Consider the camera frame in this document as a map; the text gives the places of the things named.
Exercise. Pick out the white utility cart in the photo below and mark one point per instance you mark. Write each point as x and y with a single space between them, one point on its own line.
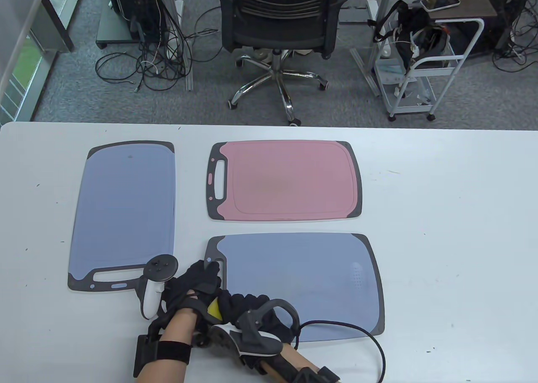
437 62

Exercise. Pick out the person's left hand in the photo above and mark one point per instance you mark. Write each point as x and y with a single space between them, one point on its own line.
197 282

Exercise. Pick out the person's right forearm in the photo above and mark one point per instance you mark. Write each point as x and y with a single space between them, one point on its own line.
294 357

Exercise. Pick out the grey floor plate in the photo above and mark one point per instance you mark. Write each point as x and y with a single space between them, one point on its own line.
353 16

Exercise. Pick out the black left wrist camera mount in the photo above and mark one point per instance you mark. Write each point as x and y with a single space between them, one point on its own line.
143 353

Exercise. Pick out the pale blue packet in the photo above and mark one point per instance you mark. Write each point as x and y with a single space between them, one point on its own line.
388 69

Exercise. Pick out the pink cutting board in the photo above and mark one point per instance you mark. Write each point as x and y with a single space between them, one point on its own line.
290 181

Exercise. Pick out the person's left forearm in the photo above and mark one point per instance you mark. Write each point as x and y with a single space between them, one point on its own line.
176 328

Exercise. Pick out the white smartphone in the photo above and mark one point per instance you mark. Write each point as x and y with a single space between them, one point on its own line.
439 1

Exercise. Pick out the grey stand base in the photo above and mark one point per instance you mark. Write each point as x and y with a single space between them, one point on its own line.
111 27

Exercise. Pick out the grey left hand controller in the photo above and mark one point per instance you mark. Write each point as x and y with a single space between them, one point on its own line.
159 269

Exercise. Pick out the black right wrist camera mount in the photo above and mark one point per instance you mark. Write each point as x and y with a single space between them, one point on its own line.
315 374

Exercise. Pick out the black computer rack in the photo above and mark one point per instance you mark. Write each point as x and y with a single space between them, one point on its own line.
143 4

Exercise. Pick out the person's right hand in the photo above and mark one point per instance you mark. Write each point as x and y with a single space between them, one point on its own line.
239 305

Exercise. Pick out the black office chair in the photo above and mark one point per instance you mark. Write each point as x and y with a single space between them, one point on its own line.
277 25

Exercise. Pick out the black bag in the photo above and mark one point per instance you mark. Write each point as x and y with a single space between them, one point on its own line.
414 25

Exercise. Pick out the grey right hand controller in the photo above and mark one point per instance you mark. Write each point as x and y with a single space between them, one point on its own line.
256 341

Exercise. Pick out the grey window frame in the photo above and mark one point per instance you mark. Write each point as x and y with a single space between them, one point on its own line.
25 101

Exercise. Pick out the blue cutting board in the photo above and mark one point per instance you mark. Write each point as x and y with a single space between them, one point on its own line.
122 206
302 273

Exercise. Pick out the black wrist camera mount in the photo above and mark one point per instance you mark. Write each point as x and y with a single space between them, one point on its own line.
143 353
315 374

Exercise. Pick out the grey hand controller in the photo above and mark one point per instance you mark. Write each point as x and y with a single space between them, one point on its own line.
159 269
256 341

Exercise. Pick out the yellow sponge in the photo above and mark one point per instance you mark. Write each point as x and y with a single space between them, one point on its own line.
213 309

